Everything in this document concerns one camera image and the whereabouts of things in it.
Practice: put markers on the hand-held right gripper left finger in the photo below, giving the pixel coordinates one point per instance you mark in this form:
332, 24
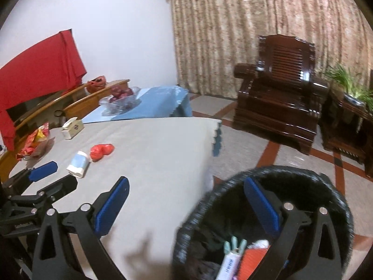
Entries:
112, 207

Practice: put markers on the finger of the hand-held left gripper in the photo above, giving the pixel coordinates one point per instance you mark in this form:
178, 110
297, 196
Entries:
43, 169
62, 185

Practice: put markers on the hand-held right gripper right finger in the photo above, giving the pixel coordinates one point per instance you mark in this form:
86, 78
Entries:
262, 204

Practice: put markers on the small white container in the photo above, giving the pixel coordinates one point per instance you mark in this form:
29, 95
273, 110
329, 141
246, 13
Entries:
259, 244

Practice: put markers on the green rubber glove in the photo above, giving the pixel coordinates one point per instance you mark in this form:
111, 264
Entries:
234, 245

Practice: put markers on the black trash bin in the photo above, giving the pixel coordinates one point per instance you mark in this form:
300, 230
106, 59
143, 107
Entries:
204, 210

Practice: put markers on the orange mesh pad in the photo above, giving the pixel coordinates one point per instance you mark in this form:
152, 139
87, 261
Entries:
250, 264

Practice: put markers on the white and blue toothpaste box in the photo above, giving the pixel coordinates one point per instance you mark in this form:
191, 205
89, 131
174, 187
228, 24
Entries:
228, 268

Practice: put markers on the white and blue bag roll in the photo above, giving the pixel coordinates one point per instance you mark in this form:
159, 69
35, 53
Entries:
78, 164

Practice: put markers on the red snack packet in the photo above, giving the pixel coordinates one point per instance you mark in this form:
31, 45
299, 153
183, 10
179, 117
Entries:
35, 143

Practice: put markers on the beige tissue box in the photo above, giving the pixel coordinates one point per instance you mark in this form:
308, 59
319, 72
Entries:
72, 128

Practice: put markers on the red crumpled plastic bag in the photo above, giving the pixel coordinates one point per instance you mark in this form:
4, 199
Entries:
100, 151

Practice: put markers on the black television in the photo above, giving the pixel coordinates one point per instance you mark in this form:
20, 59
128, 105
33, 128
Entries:
32, 106

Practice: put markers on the wooden cabinet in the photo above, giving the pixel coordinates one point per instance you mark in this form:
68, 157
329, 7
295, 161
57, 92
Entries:
81, 102

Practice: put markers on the glass fruit bowl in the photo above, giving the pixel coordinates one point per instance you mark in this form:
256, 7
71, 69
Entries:
119, 103

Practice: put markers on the small red bag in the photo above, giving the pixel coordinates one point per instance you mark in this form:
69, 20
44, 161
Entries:
96, 85

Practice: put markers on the dark wooden armchair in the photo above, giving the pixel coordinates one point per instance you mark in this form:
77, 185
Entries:
276, 102

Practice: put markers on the red cloth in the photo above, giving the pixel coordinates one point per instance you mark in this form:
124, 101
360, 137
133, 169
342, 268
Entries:
35, 64

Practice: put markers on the red apple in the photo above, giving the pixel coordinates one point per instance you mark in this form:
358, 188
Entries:
116, 92
128, 92

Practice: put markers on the dark wooden side table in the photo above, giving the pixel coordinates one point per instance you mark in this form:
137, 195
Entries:
346, 134

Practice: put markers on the blue tablecloth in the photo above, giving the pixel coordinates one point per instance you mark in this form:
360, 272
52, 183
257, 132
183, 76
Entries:
157, 102

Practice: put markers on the green potted plant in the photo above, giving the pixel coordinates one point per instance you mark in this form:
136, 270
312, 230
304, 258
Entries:
346, 81

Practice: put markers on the patterned beige curtain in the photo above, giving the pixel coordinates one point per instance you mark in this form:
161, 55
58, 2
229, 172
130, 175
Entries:
247, 20

